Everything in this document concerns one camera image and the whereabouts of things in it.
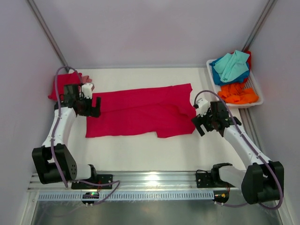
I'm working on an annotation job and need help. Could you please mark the magenta t shirt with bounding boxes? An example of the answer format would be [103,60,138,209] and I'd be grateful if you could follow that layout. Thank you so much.
[85,83,196,138]

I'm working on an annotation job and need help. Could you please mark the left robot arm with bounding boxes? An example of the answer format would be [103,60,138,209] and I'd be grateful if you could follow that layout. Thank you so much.
[32,82,101,188]

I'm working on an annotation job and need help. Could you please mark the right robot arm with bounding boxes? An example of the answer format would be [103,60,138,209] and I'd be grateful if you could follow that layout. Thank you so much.
[192,98,284,204]

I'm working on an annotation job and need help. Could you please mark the folded red t shirt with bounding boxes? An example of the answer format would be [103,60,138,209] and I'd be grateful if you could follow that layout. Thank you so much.
[48,72,82,101]

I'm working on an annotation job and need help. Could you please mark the folded salmon pink t shirt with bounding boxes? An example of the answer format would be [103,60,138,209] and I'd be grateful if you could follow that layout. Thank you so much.
[80,75,95,91]

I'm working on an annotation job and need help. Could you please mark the orange t shirt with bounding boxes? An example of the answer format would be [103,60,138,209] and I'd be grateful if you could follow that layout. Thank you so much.
[218,83,258,104]

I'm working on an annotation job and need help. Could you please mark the blue t shirt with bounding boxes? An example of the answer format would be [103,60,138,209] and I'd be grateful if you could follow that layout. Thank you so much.
[209,58,250,86]

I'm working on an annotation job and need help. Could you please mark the white plastic basket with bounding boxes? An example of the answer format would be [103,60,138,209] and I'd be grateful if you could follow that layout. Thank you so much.
[206,59,264,108]

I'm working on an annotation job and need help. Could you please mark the turquoise t shirt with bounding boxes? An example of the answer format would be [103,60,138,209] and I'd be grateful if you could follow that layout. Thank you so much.
[213,50,249,83]

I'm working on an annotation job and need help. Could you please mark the red t shirt in basket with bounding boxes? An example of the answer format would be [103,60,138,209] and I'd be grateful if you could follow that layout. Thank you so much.
[244,51,252,71]

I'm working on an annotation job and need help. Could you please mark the right black connector board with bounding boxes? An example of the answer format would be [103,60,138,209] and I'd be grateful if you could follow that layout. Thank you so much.
[213,192,229,204]

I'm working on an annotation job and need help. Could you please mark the black connector board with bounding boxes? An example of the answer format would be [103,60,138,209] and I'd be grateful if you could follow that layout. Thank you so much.
[213,192,229,204]
[81,192,99,207]

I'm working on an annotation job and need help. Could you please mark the left black connector board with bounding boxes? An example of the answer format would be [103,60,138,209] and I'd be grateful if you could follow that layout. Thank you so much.
[81,192,99,207]

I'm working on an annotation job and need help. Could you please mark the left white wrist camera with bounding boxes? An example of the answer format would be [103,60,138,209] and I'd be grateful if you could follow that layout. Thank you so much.
[81,82,95,99]

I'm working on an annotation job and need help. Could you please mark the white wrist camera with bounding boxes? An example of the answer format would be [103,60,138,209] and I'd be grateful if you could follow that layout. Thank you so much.
[194,98,210,116]
[81,82,95,99]

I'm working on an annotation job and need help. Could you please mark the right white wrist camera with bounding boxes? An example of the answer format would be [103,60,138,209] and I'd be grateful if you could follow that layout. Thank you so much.
[194,98,210,116]

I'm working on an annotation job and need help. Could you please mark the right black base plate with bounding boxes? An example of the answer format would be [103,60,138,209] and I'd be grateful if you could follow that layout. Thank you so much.
[195,169,234,188]

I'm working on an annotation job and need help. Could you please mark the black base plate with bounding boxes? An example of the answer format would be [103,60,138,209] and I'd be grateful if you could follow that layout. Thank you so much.
[71,174,113,190]
[195,169,234,188]

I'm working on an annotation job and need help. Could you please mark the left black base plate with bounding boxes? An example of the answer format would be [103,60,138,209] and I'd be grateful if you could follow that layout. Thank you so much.
[71,174,113,190]

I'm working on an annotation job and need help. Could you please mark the aluminium front rail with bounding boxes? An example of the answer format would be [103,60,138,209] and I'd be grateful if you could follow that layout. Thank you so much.
[27,171,229,192]

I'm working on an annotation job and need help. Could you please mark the slotted white cable duct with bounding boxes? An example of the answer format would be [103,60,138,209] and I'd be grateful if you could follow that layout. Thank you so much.
[37,190,214,201]

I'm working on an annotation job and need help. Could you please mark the left aluminium corner post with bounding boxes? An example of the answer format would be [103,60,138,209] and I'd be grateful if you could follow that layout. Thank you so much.
[25,0,68,66]

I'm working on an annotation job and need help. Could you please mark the aluminium corner post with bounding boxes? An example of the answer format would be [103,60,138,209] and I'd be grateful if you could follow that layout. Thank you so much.
[242,0,278,52]
[25,0,68,66]

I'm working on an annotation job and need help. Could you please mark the right aluminium corner post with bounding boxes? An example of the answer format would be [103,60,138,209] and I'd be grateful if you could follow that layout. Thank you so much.
[242,0,278,52]

